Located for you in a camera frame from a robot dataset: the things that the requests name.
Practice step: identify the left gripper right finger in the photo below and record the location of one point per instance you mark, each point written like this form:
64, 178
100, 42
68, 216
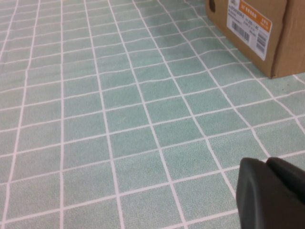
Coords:
289, 177

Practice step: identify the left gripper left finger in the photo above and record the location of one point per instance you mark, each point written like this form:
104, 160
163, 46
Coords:
255, 200

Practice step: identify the brown cardboard shoe box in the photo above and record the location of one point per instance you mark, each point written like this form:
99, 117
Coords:
290, 35

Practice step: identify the green white checked tablecloth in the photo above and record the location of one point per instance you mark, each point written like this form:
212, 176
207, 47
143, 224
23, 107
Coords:
119, 119

